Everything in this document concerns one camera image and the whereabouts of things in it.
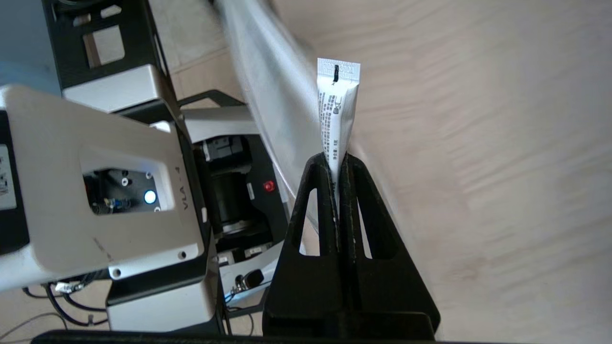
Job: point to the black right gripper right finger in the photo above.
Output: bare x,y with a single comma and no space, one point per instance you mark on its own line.
387,296

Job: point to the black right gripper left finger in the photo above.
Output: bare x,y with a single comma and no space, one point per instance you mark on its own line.
306,286

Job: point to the white horse-print zipper pouch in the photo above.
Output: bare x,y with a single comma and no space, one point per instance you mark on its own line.
267,71

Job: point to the black key fob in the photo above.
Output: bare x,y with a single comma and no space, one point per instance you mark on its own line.
248,279

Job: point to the black labelled robot bracket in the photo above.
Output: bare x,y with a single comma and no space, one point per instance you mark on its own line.
14,229

